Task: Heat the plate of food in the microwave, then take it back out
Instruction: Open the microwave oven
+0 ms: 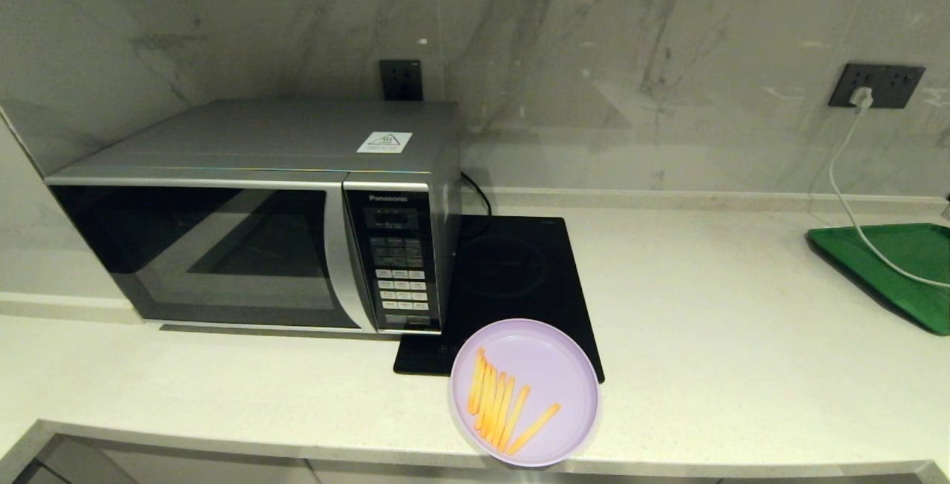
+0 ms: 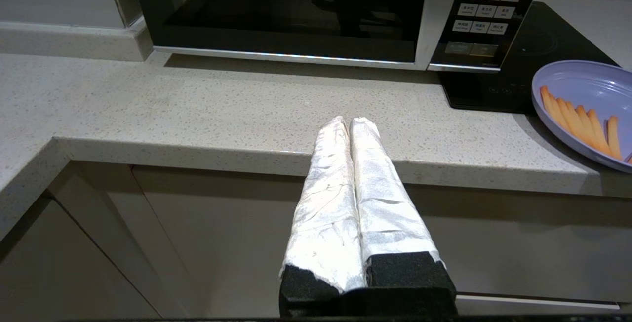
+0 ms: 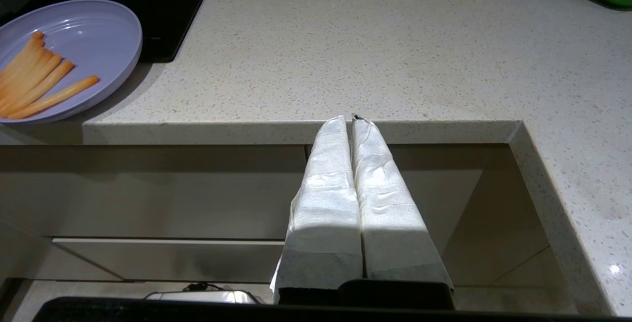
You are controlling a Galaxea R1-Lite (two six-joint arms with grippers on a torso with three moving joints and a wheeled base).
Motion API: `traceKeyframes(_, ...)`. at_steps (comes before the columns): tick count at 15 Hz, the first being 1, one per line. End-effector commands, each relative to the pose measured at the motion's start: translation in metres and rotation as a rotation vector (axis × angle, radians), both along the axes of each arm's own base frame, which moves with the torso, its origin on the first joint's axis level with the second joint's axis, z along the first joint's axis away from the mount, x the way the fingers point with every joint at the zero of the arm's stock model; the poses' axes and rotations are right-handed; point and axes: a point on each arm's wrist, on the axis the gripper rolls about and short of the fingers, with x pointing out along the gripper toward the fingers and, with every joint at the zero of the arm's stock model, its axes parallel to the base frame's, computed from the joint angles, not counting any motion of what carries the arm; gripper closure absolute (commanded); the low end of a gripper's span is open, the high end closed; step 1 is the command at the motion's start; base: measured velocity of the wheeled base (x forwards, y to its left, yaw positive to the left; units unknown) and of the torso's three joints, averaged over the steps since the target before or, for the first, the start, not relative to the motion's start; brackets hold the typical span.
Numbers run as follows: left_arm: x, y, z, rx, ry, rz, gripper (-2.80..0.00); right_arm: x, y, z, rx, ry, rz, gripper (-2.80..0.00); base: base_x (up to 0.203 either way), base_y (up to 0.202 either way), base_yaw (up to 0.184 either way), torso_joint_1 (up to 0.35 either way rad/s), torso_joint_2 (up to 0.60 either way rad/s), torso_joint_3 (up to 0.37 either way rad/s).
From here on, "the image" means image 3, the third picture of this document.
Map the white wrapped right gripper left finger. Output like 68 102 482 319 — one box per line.
271 116 364 291

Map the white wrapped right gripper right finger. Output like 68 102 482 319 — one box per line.
351 117 454 289

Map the lilac round plate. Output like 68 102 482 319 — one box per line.
0 0 143 124

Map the orange french fry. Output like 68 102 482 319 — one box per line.
0 60 75 114
0 49 54 93
0 31 44 71
0 35 45 77
7 75 100 120
0 39 46 84
0 53 63 104

